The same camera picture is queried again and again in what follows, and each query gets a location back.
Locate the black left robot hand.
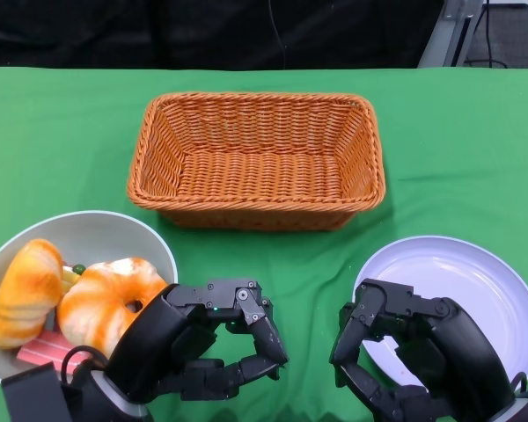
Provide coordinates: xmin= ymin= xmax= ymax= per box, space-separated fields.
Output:
xmin=105 ymin=277 xmax=290 ymax=404

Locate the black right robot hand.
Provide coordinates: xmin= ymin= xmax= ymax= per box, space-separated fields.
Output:
xmin=329 ymin=277 xmax=518 ymax=422

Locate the orange white ring bread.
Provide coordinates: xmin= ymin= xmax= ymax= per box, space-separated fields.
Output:
xmin=55 ymin=257 xmax=169 ymax=360

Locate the grey round bowl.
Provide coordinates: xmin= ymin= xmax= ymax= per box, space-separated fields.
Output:
xmin=0 ymin=209 xmax=180 ymax=382

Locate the orange loaf bread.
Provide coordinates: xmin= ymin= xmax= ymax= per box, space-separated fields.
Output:
xmin=0 ymin=238 xmax=65 ymax=351

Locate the pale lavender round plate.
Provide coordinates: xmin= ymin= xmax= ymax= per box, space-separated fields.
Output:
xmin=353 ymin=236 xmax=528 ymax=390

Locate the yellow striped cake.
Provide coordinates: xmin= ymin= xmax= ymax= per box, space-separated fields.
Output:
xmin=61 ymin=263 xmax=85 ymax=294

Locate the salmon pink striped cake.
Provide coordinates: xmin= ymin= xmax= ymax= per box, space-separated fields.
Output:
xmin=16 ymin=330 xmax=99 ymax=375

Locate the orange wicker basket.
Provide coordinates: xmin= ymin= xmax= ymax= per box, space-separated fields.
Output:
xmin=126 ymin=91 xmax=387 ymax=231

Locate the green tablecloth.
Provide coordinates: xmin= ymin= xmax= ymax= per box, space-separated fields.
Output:
xmin=0 ymin=65 xmax=528 ymax=422

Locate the black backdrop curtain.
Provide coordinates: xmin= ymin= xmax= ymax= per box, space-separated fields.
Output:
xmin=0 ymin=0 xmax=450 ymax=70

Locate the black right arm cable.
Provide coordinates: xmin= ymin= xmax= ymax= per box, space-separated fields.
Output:
xmin=509 ymin=371 xmax=528 ymax=396

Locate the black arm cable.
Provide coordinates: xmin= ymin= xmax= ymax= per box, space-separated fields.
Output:
xmin=59 ymin=346 xmax=110 ymax=383
xmin=509 ymin=371 xmax=528 ymax=396

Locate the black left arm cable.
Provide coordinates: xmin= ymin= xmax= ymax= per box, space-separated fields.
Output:
xmin=59 ymin=346 xmax=110 ymax=383

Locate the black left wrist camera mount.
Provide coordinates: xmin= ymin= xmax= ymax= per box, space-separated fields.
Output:
xmin=0 ymin=362 xmax=74 ymax=422

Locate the grey metal frame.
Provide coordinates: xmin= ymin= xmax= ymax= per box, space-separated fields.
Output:
xmin=417 ymin=0 xmax=485 ymax=69

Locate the black floor cable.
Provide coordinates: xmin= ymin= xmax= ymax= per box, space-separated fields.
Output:
xmin=464 ymin=0 xmax=511 ymax=68

